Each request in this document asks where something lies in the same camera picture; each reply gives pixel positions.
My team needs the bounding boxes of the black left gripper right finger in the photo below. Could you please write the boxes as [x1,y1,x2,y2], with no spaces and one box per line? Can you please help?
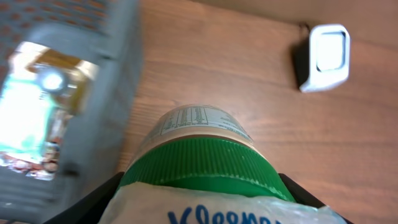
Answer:
[278,173,353,224]

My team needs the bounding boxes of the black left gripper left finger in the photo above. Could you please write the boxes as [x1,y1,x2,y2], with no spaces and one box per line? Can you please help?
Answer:
[44,172,124,224]

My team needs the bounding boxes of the small Kleenex tissue pack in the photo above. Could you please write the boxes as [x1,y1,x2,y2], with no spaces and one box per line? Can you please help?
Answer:
[99,182,344,224]

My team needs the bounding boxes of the green lid jar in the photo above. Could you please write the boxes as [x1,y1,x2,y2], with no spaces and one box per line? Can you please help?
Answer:
[119,105,294,202]

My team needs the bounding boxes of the white barcode scanner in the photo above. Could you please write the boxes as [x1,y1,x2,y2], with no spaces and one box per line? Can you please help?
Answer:
[292,24,351,93]

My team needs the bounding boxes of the teal tissue pack in basket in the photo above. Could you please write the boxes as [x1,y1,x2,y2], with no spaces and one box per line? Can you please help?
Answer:
[1,77,56,157]

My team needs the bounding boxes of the clear bottle with silver cap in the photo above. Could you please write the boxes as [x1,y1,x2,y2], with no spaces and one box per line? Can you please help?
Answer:
[36,67,91,115]

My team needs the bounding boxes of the brown snack packet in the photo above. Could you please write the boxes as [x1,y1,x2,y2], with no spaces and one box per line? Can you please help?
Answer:
[8,42,98,81]

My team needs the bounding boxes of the grey plastic mesh basket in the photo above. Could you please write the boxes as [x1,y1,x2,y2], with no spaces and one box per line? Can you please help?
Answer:
[1,0,143,223]

